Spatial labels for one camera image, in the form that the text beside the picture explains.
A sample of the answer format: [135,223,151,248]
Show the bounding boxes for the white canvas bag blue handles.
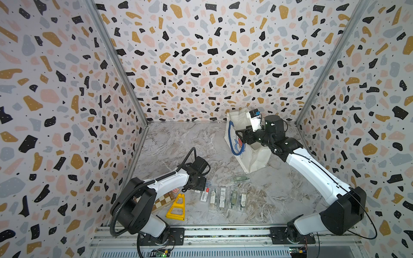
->
[224,107,271,174]

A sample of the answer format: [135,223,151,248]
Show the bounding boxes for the green compass set horizontal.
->
[231,175,251,184]

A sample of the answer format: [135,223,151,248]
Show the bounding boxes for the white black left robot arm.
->
[110,157,211,244]

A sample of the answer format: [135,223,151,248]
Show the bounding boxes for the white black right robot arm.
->
[235,109,366,244]

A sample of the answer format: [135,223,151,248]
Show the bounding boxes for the green compass set case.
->
[229,188,238,209]

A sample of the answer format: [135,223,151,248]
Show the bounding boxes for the clear compass set rightmost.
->
[239,189,247,211]

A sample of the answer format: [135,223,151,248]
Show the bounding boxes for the brown checkered chess board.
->
[152,191,176,213]

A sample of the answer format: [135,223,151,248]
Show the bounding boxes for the yellow plastic triangular stand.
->
[166,193,186,221]

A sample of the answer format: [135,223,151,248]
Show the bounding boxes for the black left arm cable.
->
[109,147,197,238]

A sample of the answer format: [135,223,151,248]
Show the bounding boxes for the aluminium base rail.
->
[87,224,368,258]

